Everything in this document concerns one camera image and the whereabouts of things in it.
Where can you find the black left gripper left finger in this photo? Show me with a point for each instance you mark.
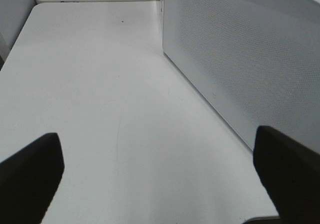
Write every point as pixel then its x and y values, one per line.
pixel 30 179

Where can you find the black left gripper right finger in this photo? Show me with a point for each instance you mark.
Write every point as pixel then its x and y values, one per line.
pixel 289 172

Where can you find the white microwave door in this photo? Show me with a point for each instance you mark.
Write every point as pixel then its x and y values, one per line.
pixel 255 61

